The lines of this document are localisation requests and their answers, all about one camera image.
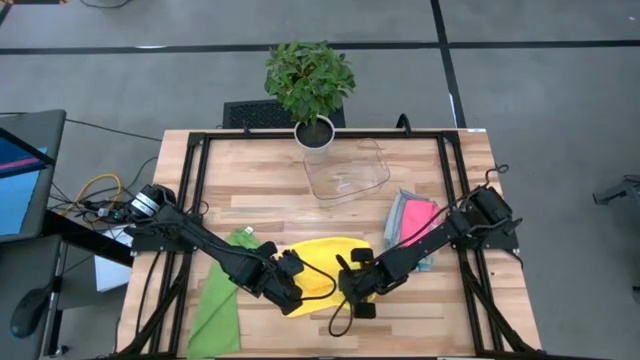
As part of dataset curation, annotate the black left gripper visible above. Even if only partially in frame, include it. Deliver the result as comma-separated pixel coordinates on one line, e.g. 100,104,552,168
243,241,306,317

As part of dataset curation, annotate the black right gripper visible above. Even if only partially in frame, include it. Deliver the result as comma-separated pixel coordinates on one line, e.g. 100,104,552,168
335,247,397,321

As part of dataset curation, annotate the yellow towel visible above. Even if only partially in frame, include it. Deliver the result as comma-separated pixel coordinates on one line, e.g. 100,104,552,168
281,236,377,319

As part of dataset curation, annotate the grey waffle towel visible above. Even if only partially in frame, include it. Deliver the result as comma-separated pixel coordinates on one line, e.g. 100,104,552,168
383,188,426,251

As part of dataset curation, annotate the green towel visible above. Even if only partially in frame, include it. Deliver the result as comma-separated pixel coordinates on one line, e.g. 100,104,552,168
186,227,262,360

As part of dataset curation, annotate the pink towel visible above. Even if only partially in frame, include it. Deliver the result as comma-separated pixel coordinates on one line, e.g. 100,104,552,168
398,198,442,249

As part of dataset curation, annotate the clear plastic bin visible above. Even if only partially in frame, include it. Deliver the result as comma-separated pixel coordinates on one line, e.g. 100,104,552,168
303,138,392,202

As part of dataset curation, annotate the white plant pot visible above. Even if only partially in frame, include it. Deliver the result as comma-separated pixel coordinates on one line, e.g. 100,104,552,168
293,114,336,164

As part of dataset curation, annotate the black floor vent grille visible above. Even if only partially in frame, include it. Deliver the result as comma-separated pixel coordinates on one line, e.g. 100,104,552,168
222,98,347,130

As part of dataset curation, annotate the green leafy plant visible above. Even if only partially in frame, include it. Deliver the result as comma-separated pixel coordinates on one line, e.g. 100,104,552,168
263,39,357,127

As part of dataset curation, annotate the black computer mouse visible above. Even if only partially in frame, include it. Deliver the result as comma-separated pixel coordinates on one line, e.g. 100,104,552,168
9,287,51,340

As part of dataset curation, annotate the grey side desk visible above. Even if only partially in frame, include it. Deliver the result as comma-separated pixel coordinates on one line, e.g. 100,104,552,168
0,209,135,360

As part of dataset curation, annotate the monitor with blue screen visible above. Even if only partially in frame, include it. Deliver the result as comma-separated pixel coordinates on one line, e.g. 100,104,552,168
0,108,68,245

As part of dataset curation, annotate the black floor stand base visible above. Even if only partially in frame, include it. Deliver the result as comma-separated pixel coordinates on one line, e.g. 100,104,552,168
592,173,640,206

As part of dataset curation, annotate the black metal table frame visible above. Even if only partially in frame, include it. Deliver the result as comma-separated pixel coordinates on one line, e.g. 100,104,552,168
117,128,544,360

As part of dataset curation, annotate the black cable bundle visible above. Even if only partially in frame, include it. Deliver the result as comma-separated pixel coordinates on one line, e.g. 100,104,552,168
49,157,161,226

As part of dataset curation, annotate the yellow cable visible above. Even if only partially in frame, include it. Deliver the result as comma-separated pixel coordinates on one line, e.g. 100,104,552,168
59,172,124,216

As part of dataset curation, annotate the thin black floor cable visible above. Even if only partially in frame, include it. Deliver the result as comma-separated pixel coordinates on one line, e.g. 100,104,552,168
64,117,165,144

